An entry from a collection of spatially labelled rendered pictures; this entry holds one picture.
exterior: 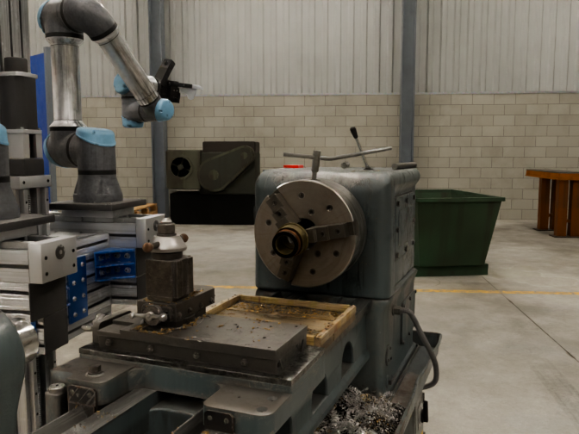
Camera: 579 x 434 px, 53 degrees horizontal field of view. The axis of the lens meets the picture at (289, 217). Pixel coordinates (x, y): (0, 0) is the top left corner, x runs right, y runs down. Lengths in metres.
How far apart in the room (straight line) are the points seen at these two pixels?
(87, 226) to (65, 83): 0.46
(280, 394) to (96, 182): 1.06
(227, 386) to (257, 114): 10.77
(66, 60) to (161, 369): 1.18
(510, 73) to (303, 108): 3.96
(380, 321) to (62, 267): 0.94
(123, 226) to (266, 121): 9.95
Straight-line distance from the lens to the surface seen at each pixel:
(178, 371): 1.15
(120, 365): 1.21
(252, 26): 12.04
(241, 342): 1.10
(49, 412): 1.22
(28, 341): 0.80
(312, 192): 1.67
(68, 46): 2.05
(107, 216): 1.88
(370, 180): 1.80
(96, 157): 1.90
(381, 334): 1.86
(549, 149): 12.26
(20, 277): 1.44
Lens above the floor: 1.32
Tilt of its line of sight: 6 degrees down
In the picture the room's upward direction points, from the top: straight up
